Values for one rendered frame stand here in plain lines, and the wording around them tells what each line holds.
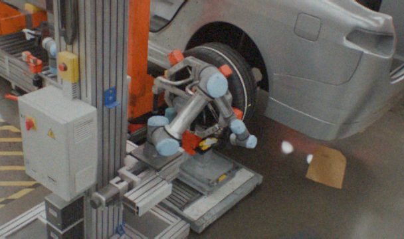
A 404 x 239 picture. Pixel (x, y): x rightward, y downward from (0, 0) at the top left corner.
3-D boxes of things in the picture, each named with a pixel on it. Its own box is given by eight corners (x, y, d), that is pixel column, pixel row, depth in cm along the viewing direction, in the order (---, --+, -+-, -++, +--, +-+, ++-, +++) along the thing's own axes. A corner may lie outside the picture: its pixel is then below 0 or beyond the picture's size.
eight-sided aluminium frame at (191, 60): (224, 144, 336) (236, 75, 307) (219, 148, 331) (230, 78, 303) (168, 114, 362) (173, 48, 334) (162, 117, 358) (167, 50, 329)
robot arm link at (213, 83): (162, 147, 269) (222, 72, 257) (171, 162, 258) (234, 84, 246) (146, 139, 262) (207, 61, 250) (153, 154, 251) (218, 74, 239)
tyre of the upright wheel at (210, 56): (230, 143, 367) (275, 87, 323) (212, 155, 351) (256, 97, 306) (175, 84, 383) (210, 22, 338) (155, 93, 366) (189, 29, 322)
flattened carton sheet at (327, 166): (346, 156, 446) (348, 153, 445) (340, 189, 401) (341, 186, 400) (315, 147, 454) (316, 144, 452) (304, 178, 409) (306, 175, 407)
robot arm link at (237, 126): (224, 121, 277) (232, 133, 284) (233, 131, 268) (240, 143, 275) (236, 113, 277) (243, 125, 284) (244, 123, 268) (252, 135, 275)
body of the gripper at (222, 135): (216, 125, 293) (232, 128, 285) (222, 133, 299) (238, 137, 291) (210, 135, 290) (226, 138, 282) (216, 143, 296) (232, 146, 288)
